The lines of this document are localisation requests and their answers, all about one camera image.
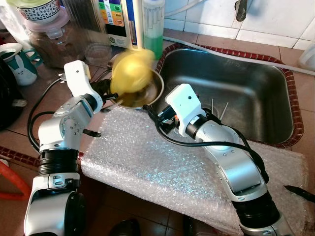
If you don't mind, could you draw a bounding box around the yellow plastic bowl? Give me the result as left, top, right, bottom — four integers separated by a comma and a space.
109, 48, 157, 99

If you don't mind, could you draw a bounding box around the round stainless steel bowl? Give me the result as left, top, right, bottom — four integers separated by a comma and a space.
109, 66, 165, 110

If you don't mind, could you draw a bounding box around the clear bubble wrap sheet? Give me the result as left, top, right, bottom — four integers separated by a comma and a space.
80, 106, 315, 236

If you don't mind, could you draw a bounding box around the pink-lidded jar with brown contents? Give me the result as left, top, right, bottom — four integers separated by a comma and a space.
24, 7, 82, 69

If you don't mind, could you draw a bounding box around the tall clear storage jar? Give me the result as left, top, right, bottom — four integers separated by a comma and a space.
59, 0, 111, 55

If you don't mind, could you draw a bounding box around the white water purifier appliance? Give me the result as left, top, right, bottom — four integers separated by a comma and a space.
91, 0, 146, 48

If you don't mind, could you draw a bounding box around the green dish soap bottle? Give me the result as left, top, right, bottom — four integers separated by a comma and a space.
141, 0, 165, 59

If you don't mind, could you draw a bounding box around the teal and white mug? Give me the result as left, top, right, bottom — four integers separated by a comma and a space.
0, 43, 42, 87

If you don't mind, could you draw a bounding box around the stainless steel sink basin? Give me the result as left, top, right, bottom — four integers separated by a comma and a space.
157, 48, 296, 146

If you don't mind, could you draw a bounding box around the large black appliance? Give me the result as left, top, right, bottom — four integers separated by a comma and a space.
0, 57, 28, 131

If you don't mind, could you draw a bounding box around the patterned tin with yellow lid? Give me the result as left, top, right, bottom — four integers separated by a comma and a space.
6, 0, 62, 23

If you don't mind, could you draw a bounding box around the black robot right foot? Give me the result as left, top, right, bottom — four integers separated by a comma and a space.
183, 215, 220, 236

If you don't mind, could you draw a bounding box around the black robot foot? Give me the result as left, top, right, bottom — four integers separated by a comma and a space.
108, 219, 142, 236
183, 215, 220, 236

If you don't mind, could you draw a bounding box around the black robot left foot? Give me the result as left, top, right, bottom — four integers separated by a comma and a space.
108, 219, 142, 236

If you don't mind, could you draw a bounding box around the red plastic stool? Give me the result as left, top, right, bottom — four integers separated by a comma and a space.
0, 160, 31, 201

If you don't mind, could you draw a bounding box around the dark metal faucet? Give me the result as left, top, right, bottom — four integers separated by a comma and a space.
235, 0, 249, 23

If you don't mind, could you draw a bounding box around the black pen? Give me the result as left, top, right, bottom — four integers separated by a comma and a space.
284, 184, 315, 202

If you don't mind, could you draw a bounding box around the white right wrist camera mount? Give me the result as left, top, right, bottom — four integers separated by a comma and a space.
165, 84, 206, 138

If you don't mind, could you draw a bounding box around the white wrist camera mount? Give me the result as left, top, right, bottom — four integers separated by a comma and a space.
63, 60, 94, 99
165, 84, 206, 138

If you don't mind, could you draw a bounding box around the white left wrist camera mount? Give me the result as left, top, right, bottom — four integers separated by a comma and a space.
63, 60, 94, 99

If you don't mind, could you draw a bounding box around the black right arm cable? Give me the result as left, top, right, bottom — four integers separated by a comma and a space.
155, 118, 270, 185

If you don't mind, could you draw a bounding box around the curved white hose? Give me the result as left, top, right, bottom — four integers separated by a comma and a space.
162, 0, 190, 18

